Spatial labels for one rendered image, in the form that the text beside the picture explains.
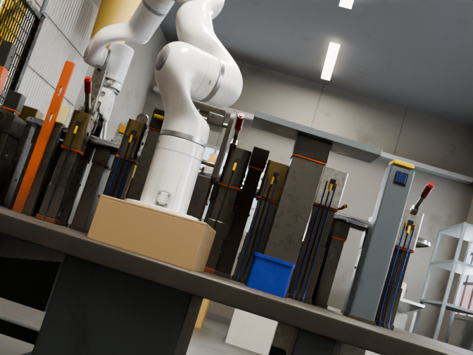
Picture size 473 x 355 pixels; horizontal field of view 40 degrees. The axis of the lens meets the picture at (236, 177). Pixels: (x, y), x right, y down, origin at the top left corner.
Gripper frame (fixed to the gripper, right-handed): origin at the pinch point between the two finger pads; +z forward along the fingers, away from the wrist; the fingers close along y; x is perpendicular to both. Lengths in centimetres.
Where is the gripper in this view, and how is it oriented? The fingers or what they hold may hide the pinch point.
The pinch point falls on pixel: (92, 132)
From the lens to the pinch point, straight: 224.2
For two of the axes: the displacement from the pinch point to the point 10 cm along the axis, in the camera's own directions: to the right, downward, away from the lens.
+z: -3.0, 9.4, -1.4
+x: -9.5, -3.0, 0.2
